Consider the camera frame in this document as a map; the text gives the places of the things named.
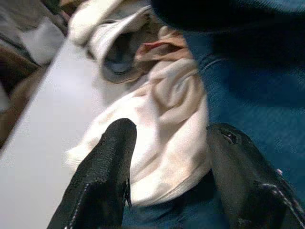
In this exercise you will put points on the grey cloth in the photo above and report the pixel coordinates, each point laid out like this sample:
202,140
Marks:
116,69

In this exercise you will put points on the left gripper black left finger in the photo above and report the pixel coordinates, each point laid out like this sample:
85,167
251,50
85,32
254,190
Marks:
100,179

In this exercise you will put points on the peach cloth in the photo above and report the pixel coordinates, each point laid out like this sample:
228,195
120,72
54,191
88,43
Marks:
164,47

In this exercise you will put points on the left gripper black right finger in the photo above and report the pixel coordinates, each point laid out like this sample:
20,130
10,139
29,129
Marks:
243,186

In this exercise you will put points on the white ribbed garment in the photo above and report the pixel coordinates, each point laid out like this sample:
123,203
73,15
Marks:
100,21

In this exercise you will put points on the cream white cloth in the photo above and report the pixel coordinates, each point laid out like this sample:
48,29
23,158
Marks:
166,114

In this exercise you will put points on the blue denim shorts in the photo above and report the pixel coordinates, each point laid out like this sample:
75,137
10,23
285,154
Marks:
262,95

